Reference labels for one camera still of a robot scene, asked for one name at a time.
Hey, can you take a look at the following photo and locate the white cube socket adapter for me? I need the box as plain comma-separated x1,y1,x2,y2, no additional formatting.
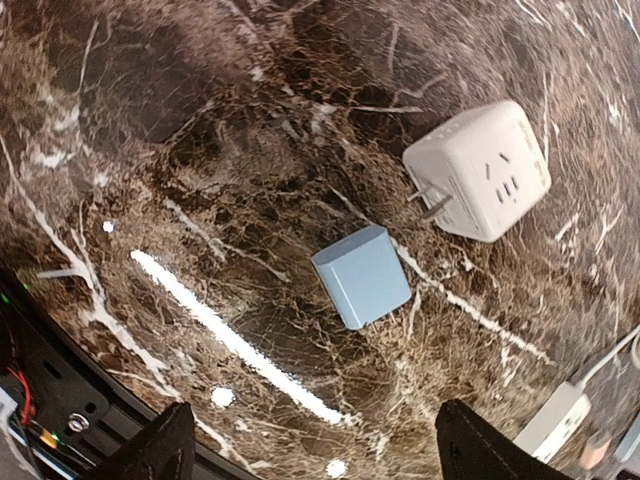
402,100,552,243

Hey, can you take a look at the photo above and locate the white power strip cable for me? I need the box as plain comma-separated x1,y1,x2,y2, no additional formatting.
574,324,640,389

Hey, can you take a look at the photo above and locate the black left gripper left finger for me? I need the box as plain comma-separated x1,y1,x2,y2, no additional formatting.
94,402,195,480

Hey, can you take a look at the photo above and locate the white power strip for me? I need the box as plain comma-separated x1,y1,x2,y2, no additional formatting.
513,382,591,464

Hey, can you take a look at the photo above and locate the grey blue power strip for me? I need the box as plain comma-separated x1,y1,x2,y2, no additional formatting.
614,424,639,463

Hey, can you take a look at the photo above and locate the blue plug charger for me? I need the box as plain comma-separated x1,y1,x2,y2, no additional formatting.
311,224,411,330

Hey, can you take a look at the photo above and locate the black front rail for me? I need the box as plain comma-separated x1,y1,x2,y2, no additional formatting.
0,259,251,480

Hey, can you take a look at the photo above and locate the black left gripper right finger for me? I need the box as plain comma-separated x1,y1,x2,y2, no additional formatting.
435,399,568,480

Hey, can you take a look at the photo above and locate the pink plug charger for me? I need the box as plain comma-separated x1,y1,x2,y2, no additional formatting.
579,433,611,471

